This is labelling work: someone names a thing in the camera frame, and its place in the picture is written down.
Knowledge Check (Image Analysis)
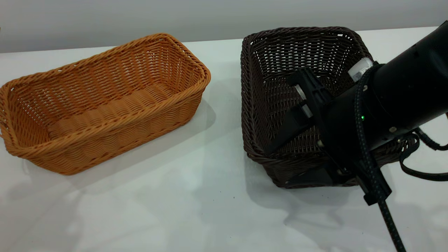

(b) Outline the black braided cable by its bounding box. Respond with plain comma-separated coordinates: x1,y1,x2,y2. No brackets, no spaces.
353,63,407,252

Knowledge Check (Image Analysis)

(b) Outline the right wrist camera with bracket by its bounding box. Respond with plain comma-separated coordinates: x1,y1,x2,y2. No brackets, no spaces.
287,67,335,118

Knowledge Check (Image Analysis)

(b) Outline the thin black cable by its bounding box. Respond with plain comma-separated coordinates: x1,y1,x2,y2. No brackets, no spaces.
399,128,448,182

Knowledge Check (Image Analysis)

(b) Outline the black cable clip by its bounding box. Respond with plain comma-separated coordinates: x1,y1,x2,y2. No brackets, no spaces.
362,175,392,206

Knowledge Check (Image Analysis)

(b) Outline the white translucent plastic cap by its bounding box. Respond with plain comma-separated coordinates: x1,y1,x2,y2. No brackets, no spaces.
348,57,374,83

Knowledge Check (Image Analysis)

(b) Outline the dark brown wicker basket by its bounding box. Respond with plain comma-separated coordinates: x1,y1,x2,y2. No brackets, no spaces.
240,26,420,189

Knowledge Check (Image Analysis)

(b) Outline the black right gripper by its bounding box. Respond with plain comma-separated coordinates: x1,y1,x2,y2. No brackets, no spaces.
264,100,364,188

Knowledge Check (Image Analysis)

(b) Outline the light brown wicker basket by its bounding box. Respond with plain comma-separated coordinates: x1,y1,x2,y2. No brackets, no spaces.
0,33,211,176

